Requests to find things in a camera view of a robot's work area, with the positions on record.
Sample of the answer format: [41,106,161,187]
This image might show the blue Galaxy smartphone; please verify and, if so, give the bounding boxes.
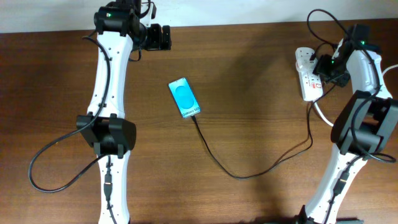
[168,77,201,118]

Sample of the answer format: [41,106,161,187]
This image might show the black charging cable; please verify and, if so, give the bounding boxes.
[190,42,338,180]

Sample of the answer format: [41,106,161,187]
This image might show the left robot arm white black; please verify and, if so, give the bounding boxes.
[76,1,172,223]

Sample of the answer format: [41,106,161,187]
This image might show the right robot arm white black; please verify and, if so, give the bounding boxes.
[294,24,397,223]

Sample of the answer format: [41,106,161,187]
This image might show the white charger plug adapter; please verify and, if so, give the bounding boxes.
[295,47,317,73]

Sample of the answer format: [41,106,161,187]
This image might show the white power strip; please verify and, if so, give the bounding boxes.
[298,72,323,101]

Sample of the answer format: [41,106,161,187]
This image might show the white power strip cord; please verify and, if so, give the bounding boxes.
[312,63,398,128]

